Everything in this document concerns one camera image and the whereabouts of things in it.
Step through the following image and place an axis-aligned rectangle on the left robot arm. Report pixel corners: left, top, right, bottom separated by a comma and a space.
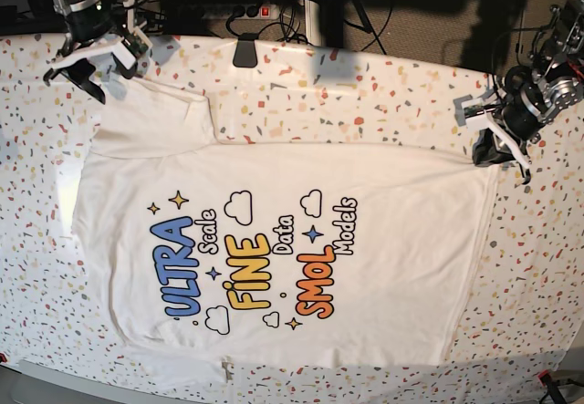
461, 0, 583, 185

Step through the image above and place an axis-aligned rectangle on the white power strip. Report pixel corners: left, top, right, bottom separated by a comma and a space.
189, 4, 280, 21

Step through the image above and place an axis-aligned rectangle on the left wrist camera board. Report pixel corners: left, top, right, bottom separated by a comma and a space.
454, 95, 485, 126

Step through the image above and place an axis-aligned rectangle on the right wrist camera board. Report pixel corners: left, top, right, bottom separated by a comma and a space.
122, 27, 151, 59

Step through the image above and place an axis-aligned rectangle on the black table clamp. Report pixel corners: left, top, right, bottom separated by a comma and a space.
233, 33, 258, 68

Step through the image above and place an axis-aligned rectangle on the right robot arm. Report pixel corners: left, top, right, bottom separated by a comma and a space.
43, 0, 152, 104

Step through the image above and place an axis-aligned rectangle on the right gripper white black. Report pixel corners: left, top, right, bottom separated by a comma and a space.
43, 23, 146, 105

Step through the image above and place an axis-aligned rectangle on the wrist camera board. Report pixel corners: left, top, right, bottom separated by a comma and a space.
454, 95, 485, 126
122, 27, 151, 59

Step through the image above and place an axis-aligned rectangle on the red black corner clamp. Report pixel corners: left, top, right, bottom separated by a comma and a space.
538, 370, 567, 404

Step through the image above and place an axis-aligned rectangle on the white printed T-shirt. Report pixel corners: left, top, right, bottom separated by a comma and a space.
72, 80, 498, 368

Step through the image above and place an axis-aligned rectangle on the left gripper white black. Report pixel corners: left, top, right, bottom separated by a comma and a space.
469, 93, 543, 184

